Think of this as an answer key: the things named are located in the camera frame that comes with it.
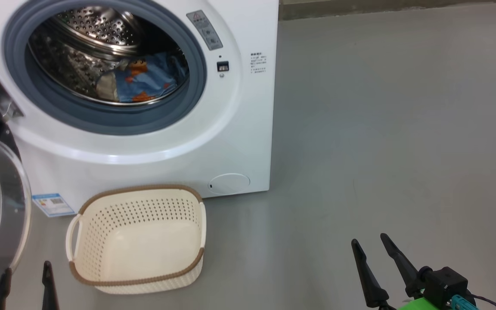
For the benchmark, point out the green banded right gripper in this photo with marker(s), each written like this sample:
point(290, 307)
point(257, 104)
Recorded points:
point(422, 305)

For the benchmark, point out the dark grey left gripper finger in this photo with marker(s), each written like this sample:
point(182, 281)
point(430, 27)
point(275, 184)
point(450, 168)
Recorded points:
point(2, 292)
point(49, 290)

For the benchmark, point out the black round glass washer door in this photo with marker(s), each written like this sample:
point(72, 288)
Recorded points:
point(2, 215)

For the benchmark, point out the beige garment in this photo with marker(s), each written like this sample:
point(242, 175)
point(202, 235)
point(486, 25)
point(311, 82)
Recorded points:
point(106, 86)

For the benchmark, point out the blue garment with orange prints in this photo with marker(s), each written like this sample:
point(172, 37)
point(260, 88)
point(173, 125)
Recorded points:
point(153, 82)

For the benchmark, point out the cream perforated plastic laundry basket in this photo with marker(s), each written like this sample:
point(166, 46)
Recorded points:
point(136, 286)

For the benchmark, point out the grey rubber door gasket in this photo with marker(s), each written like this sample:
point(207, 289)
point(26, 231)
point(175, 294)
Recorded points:
point(114, 122)

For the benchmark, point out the white front-load washing machine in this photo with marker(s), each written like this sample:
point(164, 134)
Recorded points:
point(239, 129)

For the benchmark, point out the black door latch socket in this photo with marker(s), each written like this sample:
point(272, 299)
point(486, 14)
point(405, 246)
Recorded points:
point(223, 66)

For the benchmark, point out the blue energy label sticker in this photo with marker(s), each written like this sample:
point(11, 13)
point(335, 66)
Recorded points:
point(53, 205)

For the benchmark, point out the round white filter cover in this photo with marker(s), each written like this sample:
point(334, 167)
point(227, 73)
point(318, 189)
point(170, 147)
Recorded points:
point(230, 183)

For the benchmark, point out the small printed text sticker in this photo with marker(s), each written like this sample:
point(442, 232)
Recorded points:
point(258, 63)

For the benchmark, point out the grey warning label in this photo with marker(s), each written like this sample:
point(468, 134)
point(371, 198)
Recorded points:
point(205, 30)

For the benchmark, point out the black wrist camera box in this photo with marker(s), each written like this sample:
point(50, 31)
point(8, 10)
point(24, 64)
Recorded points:
point(446, 284)

